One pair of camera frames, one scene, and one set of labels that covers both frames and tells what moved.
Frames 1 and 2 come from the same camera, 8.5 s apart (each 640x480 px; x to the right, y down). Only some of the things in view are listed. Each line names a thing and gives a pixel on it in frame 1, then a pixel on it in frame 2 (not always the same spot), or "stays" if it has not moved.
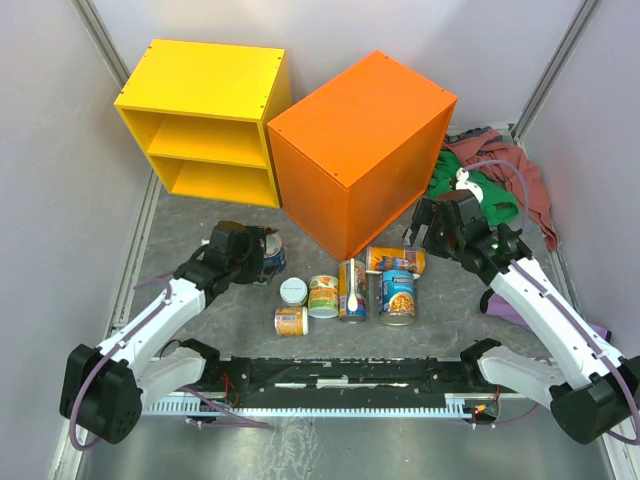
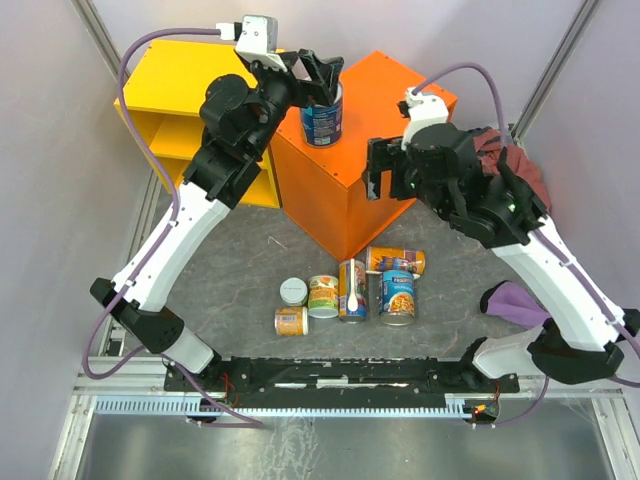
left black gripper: x=255 y=243 → x=323 y=72
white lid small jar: x=293 y=291 stays
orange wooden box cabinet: x=355 y=158 stays
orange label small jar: x=291 y=321 stays
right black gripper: x=426 y=215 → x=385 y=155
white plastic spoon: x=352 y=301 stays
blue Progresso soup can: x=398 y=297 stays
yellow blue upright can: x=360 y=287 stays
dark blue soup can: x=275 y=256 → x=322 y=125
